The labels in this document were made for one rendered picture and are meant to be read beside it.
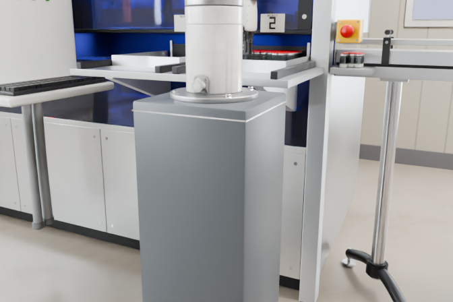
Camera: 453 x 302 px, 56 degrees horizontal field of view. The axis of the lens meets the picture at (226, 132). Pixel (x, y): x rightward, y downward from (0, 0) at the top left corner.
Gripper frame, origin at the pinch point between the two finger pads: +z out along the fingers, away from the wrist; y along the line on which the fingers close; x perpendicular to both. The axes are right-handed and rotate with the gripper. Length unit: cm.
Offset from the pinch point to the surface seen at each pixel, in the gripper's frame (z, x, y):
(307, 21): -8.5, 17.3, -10.1
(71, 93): 15, -54, 23
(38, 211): 68, -86, 14
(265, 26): -6.8, 3.1, -10.0
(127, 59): 3.9, -35.3, 15.8
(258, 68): 4.8, 10.4, 15.9
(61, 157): 52, -96, -10
